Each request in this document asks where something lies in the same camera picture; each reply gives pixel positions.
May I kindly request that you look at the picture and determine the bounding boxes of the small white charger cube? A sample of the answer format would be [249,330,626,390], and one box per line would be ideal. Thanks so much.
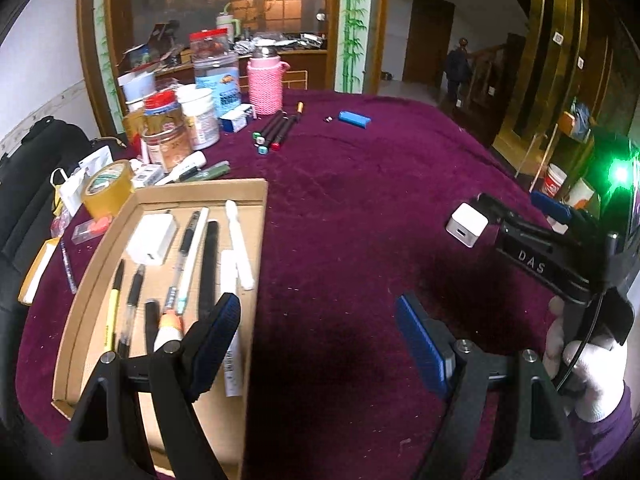
[446,203,489,248]

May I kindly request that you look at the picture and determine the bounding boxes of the black mechanical pencil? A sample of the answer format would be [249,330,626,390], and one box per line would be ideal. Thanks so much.
[117,264,145,359]

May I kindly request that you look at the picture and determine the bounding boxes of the yellow black pen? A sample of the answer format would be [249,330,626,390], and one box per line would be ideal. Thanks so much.
[104,260,125,352]

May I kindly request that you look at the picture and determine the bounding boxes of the long white brush pen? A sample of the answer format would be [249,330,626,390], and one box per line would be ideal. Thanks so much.
[175,207,209,316]

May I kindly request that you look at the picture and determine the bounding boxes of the black marker pink cap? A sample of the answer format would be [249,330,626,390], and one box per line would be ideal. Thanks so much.
[198,220,219,320]

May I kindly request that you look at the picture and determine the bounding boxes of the white grey marker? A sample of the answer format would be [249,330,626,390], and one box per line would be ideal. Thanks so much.
[224,200,255,290]

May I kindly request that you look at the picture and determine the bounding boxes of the white bottle orange cap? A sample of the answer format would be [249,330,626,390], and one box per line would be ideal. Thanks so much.
[153,309,183,351]

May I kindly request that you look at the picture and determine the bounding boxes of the black marker white caps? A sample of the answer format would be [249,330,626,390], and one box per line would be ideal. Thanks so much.
[144,299,160,354]

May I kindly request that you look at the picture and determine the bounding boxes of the clear black gel pen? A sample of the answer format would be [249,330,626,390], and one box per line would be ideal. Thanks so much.
[162,211,201,313]

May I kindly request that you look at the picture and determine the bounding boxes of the large white charger block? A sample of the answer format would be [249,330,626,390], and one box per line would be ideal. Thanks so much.
[126,212,178,266]

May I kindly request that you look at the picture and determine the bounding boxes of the white gloved right hand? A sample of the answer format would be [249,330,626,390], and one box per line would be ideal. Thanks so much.
[544,296,630,424]

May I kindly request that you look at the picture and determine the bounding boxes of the white red bucket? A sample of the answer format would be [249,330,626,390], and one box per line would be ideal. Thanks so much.
[541,164,566,198]

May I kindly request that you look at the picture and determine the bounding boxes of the wooden staircase railing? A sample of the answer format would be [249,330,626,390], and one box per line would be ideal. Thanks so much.
[445,32,525,130]

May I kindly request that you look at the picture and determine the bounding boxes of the yellow white flat box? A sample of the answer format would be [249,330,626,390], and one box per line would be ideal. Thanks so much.
[17,237,60,306]

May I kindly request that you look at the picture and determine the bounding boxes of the purple velvet tablecloth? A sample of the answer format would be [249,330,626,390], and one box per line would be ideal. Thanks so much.
[14,89,601,480]

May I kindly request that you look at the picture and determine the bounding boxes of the brown wooden door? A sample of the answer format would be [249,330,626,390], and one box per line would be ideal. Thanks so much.
[402,0,456,88]

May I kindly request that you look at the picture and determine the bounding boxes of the brown cardboard box tray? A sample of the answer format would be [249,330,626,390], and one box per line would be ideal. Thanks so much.
[53,179,268,479]

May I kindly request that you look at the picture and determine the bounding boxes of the clear red eraser case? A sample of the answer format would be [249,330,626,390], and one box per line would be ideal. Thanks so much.
[72,216,113,245]

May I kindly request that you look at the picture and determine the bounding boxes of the yellow packing tape roll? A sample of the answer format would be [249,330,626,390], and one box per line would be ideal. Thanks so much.
[81,159,134,219]

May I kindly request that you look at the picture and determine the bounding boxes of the black pen orange cap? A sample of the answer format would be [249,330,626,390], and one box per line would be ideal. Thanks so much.
[295,101,305,120]

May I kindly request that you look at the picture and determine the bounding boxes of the green pen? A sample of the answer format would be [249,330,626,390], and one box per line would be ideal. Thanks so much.
[186,160,230,182]

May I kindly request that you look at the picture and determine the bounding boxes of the black marker red cap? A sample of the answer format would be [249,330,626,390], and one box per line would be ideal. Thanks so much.
[270,114,300,151]

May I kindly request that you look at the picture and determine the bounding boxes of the black sofa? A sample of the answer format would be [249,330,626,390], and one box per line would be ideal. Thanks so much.
[0,116,126,420]

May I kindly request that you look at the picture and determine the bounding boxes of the black marker blue cap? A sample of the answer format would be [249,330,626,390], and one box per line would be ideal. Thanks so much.
[256,113,288,155]

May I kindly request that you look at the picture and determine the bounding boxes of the bamboo painted pillar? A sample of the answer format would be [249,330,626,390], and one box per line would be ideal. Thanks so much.
[334,0,372,93]

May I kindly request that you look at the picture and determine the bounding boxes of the black marker green cap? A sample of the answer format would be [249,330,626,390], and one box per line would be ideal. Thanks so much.
[252,110,284,142]

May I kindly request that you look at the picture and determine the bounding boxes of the toothpick jar red lid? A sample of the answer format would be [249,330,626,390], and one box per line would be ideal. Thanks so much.
[142,89,192,172]

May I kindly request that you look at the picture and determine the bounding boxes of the pink knitted bottle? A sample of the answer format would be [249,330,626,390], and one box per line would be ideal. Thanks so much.
[246,46,290,116]

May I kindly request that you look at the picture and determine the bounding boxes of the small blue white box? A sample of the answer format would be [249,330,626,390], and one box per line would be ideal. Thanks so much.
[219,103,256,133]

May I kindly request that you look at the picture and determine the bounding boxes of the white supplement jar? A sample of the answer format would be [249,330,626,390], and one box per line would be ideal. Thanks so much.
[176,84,219,151]

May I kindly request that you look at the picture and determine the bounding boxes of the blue label plastic jar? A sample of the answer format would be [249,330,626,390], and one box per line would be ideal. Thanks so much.
[193,52,242,117]

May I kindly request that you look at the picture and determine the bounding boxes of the red lid clear jar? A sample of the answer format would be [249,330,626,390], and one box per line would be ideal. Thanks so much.
[189,28,231,62]

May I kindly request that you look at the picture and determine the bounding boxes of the wooden cabinet with window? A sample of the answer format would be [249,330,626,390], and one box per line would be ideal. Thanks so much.
[76,0,336,136]

